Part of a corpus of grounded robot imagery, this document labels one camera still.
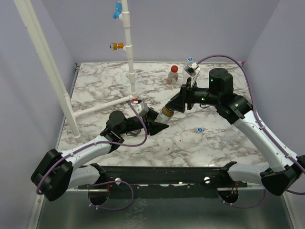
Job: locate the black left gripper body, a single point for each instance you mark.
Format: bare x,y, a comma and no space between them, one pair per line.
149,124

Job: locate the blue pipe valve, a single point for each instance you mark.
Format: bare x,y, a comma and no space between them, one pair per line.
118,9

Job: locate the orange pipe nozzle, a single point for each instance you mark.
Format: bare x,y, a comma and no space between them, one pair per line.
115,46

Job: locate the aluminium extrusion rail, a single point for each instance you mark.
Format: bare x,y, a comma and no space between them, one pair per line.
51,178

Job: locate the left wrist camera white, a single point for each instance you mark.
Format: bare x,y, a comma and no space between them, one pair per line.
140,107

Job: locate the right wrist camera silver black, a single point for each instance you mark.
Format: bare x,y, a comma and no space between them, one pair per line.
191,72

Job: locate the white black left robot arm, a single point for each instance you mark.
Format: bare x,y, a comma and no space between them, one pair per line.
106,142

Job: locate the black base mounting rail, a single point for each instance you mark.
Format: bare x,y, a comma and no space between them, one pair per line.
161,182

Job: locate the clear bottle red label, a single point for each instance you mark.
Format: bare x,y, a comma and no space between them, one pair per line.
172,77

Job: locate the clear bottle green white label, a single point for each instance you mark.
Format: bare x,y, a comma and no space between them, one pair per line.
164,115

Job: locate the red bottle cap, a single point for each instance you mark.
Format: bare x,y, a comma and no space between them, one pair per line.
174,69

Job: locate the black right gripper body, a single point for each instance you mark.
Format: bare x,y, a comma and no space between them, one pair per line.
188,97

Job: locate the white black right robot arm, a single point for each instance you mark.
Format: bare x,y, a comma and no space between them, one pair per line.
284,166

